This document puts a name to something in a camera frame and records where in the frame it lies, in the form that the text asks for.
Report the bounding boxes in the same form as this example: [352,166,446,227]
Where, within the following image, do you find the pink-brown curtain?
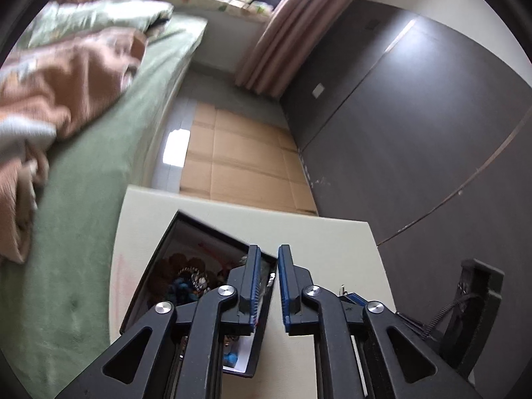
[235,0,360,99]

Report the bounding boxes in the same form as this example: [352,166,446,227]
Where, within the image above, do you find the brown rudraksha bead bracelet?
[149,253,200,302]

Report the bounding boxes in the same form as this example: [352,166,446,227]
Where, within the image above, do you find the dark wardrobe doors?
[279,0,532,308]

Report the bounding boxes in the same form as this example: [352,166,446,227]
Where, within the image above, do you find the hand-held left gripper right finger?
[278,244,483,399]

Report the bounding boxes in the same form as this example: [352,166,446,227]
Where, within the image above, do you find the bed with green sheet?
[0,13,208,399]

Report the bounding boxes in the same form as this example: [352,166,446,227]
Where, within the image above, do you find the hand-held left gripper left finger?
[56,244,262,399]

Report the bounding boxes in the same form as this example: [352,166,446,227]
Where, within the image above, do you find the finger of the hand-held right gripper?
[338,285,368,306]

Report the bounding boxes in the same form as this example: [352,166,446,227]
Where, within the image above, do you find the flat cardboard sheet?
[179,102,320,217]

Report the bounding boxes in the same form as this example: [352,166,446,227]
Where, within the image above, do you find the black jewelry box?
[120,210,278,380]

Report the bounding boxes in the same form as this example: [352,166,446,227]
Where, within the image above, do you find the brown blanket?
[0,27,148,264]

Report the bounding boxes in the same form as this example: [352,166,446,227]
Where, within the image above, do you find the silver chain necklace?
[178,266,210,291]

